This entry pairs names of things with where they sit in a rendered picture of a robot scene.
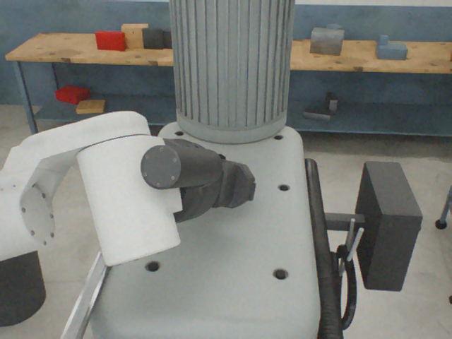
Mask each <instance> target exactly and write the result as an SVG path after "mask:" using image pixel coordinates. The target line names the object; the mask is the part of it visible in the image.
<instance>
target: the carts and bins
mask: <svg viewBox="0 0 452 339"><path fill-rule="evenodd" d="M449 208H450V211H451V217H452V183H451V187H450V189H449V192H448V194H447V199H446V201H445V204H444V207H443V210H442V212H441V217H440V219H439V220H437V221H436V222H435V226H436V228H437V229H440V230H442V229H445V228H446V227H447V222H446V217H447V214H448V210H449ZM46 294H47V293H46V289H45V285H44V279H43V275H42V269H41V265H40V258H39V254H38V251H32V252H30V253H26V254H22V255H20V256H14V257H12V258H8V259H5V260H2V261H0V327H9V326H12V325H15V324H17V323H20V322H23V321H25V320H27V319H29V318H30V317H32V316H33V315H35V314H36V313H37V312H38V311H39V309H40V307H42V305H43V304H44V301H45V300H46Z"/></svg>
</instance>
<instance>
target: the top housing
mask: <svg viewBox="0 0 452 339"><path fill-rule="evenodd" d="M158 136H159V138H167V139H177V138H180V139H184V140H187V141H190V142H194V143H197V144H199V145H201V146H203V147H204V148H205V149H210V150H213V151H215V152H216V153H217V154H222V155H224V156H225V157H226V160H231V161H234V162H240V163H244V164H246V165H247V166H248V168H249V170H250V171H251V173H252V174H253V176H254V178H256V181H255V182H254V183H257V185H256V191H255V192H254V198H253V200H252V201H249V200H248V201H246V203H244V204H242V205H241V206H240V207H238V208H233V209H231V208H226V207H219V208H210V209H209V210H208V211H207V212H206V213H204V214H203V215H201V216H199V217H197V218H194V219H190V220H186V221H183V222H178V223H176V225H177V229H178V233H179V238H180V241H181V242H180V244H179V245H178V246H175V247H174V248H173V249H167V250H164V251H161V253H159V254H157V253H154V254H151V255H148V256H144V257H143V258H139V259H138V260H137V261H129V262H126V263H122V264H121V265H120V266H116V265H114V266H110V269H109V272H108V274H107V278H106V280H105V283H104V285H103V288H102V291H101V293H100V296H99V297H98V298H97V302H96V305H95V308H94V310H93V313H92V316H91V317H90V325H91V328H92V331H93V336H94V339H316V337H317V333H318V328H319V319H320V310H321V307H320V298H319V286H318V278H317V271H316V259H315V251H314V238H313V232H312V224H311V212H309V198H308V191H307V179H306V172H305V164H304V152H303V145H302V139H301V136H300V135H299V133H298V132H296V131H295V130H294V129H293V128H291V127H288V126H283V127H282V128H281V130H279V131H278V132H276V133H274V134H273V135H272V136H270V137H269V138H266V139H263V140H261V141H256V142H252V143H242V144H221V143H212V142H208V141H203V140H201V139H198V138H195V137H193V136H191V135H190V134H189V133H187V132H185V131H184V130H183V129H182V128H181V127H180V126H179V124H178V122H174V123H171V124H168V125H166V126H165V127H164V128H162V129H161V130H160V132H159V134H158Z"/></svg>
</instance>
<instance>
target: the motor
mask: <svg viewBox="0 0 452 339"><path fill-rule="evenodd" d="M294 14H295V0H169V15H170V26H172V48H173V59H174V81H175V92H176V103H177V122H178V124H179V126H180V127H181V128H182V129H183V130H184V131H185V132H187V133H189V134H190V135H191V136H193V137H195V138H198V139H201V140H203V141H208V142H212V143H221V144H242V143H252V142H256V141H261V140H263V139H266V138H269V137H270V136H272V135H273V134H274V133H276V132H278V131H279V130H281V128H282V127H283V126H284V125H285V123H286V120H287V98H288V88H289V78H290V61H291V51H292V34H293V23H294Z"/></svg>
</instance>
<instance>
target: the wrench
mask: <svg viewBox="0 0 452 339"><path fill-rule="evenodd" d="M109 269H110V266H107V265H105V261H104V258H103V255H102V250H101V247H100V249H99V251H98V253H97V256H96V258H95V260H94V261H93V264H92V266H91V268H90V271H89V273H88V276H87V278H86V280H85V283H84V285H83V288H82V290H81V293H80V294H79V297H78V298H77V300H76V303H75V305H74V307H73V310H72V312H71V315H70V317H69V319H68V322H67V324H66V327H65V329H64V330H63V332H62V334H61V337H60V339H83V335H85V331H86V329H87V327H88V324H89V321H90V317H91V316H92V313H93V310H94V308H95V305H96V302H97V298H98V297H99V296H100V293H101V291H102V288H103V285H104V283H105V280H106V278H107V274H108V272H109Z"/></svg>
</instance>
